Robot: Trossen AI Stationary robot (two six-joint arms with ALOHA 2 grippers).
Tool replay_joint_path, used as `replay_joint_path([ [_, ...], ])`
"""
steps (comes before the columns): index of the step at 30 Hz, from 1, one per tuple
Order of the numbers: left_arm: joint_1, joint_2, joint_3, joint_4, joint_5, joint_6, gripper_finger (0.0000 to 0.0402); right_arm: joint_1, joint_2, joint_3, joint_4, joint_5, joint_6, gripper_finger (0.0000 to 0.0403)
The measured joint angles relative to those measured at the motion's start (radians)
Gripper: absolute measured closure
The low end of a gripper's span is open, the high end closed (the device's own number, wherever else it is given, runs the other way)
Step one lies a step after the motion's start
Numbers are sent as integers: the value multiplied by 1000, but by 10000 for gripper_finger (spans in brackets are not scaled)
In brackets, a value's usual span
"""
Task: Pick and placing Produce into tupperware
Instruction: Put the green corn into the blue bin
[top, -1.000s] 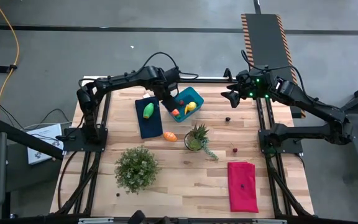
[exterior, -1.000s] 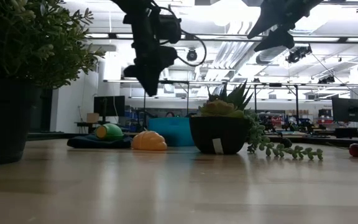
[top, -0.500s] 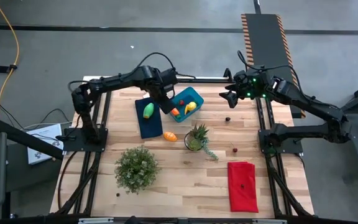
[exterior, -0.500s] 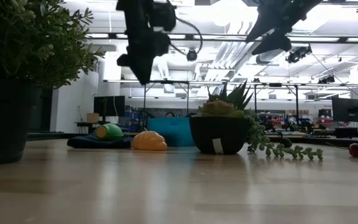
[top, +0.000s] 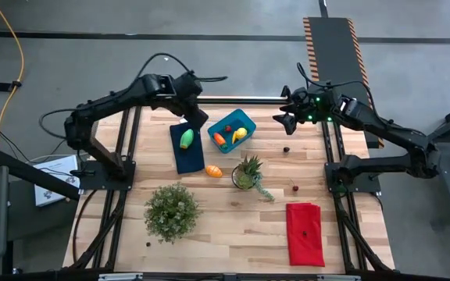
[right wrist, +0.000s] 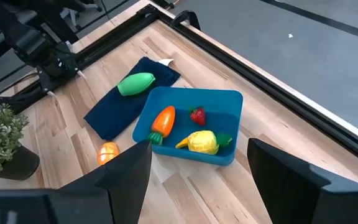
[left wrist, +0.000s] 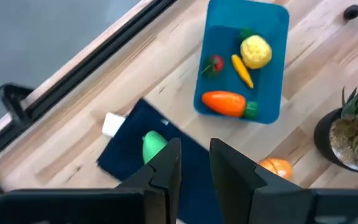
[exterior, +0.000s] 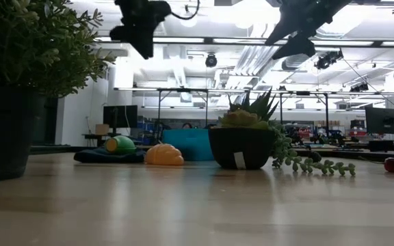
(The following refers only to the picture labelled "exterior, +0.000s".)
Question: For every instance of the black overhead light bar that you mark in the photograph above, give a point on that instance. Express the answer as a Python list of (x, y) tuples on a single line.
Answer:
[(209, 40)]

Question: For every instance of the small cardboard box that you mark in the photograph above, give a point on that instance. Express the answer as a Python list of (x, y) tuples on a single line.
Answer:
[(102, 129)]

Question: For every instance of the black hanging ceiling camera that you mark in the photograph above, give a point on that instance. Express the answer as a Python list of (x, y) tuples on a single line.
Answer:
[(211, 61)]

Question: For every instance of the blue plastic tupperware container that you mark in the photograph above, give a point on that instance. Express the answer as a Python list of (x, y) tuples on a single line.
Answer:
[(190, 143)]

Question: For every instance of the orange toy fruit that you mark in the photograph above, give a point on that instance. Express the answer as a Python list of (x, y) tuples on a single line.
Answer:
[(164, 155)]

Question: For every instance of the black computer monitor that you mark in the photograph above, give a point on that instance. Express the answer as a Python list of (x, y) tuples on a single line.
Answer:
[(385, 119), (120, 116)]

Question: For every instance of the person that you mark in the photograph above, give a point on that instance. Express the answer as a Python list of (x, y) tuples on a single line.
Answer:
[(187, 126), (211, 126)]

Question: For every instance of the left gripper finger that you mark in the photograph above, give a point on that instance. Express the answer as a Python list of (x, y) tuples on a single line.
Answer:
[(144, 44), (122, 34)]

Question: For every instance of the green toy corn cob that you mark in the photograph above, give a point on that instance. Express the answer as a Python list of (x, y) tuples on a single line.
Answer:
[(123, 145)]

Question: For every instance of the black ceiling track light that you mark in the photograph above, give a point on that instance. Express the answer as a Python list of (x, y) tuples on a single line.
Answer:
[(327, 61)]

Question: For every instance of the bushy green potted plant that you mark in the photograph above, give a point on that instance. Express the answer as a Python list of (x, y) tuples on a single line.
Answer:
[(29, 51)]

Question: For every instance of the round white ceiling lamp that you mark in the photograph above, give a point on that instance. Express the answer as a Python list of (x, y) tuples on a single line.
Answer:
[(188, 22)]

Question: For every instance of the succulent plant in black pot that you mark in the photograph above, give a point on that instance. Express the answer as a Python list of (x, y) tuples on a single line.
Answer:
[(239, 150)]

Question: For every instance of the black metal stand frame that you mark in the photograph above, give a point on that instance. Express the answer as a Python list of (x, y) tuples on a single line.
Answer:
[(159, 102), (327, 109)]

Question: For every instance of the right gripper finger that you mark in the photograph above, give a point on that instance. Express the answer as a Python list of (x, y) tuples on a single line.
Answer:
[(301, 46), (284, 32)]

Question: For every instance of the navy blue folded cloth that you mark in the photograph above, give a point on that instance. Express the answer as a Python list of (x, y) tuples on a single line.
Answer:
[(91, 158)]

